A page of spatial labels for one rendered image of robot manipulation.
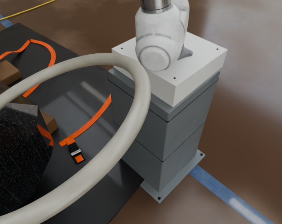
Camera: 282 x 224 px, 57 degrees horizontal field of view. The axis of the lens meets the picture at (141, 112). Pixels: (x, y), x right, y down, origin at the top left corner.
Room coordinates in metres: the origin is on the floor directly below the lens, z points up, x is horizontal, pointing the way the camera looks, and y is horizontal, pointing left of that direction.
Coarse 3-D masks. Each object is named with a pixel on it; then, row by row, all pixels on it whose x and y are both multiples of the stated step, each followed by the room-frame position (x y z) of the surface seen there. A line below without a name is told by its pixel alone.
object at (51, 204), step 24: (48, 72) 0.54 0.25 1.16; (144, 72) 0.39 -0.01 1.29; (0, 96) 0.48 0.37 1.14; (144, 96) 0.31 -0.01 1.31; (144, 120) 0.27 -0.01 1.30; (120, 144) 0.21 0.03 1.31; (96, 168) 0.18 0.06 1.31; (72, 192) 0.14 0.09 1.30; (0, 216) 0.12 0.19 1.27; (24, 216) 0.12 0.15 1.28; (48, 216) 0.12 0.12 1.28
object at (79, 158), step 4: (68, 140) 1.08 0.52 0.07; (72, 140) 1.08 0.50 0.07; (68, 144) 1.05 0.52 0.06; (72, 144) 1.05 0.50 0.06; (76, 144) 1.05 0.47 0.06; (72, 148) 1.02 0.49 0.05; (76, 148) 1.02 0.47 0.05; (72, 152) 0.99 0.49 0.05; (76, 152) 0.99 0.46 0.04; (80, 152) 1.01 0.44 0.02; (72, 156) 0.98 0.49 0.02; (76, 156) 0.97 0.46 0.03; (80, 156) 0.97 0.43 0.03; (76, 160) 0.94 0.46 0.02; (80, 160) 0.94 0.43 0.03
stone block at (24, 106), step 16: (0, 112) 0.77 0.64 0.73; (16, 112) 0.82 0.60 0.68; (32, 112) 0.88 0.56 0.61; (0, 128) 0.71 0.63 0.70; (16, 128) 0.75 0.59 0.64; (32, 128) 0.80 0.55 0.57; (0, 144) 0.68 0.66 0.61; (16, 144) 0.72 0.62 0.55; (32, 144) 0.77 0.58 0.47; (48, 144) 0.85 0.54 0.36; (0, 160) 0.65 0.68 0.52; (16, 160) 0.69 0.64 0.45; (32, 160) 0.74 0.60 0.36; (48, 160) 0.80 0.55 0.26; (0, 176) 0.61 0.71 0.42; (16, 176) 0.66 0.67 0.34; (32, 176) 0.71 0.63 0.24; (0, 192) 0.58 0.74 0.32; (16, 192) 0.62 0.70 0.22; (32, 192) 0.67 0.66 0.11; (0, 208) 0.54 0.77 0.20; (16, 208) 0.58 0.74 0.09
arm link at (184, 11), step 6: (174, 0) 0.94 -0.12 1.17; (180, 0) 0.95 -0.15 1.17; (186, 0) 0.98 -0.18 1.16; (180, 6) 0.94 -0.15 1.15; (186, 6) 0.96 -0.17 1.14; (180, 12) 0.92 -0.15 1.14; (186, 12) 0.95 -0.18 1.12; (186, 18) 0.94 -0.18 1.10; (186, 24) 0.93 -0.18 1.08; (186, 30) 0.97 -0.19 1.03
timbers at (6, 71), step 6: (6, 60) 1.98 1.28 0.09; (0, 66) 1.90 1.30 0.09; (6, 66) 1.90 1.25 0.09; (12, 66) 1.90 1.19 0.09; (0, 72) 1.81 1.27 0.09; (6, 72) 1.81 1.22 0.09; (12, 72) 1.81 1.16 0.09; (18, 72) 1.82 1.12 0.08; (0, 78) 1.73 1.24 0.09; (6, 78) 1.74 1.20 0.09; (12, 78) 1.77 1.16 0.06; (18, 78) 1.81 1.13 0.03; (6, 84) 1.72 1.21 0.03
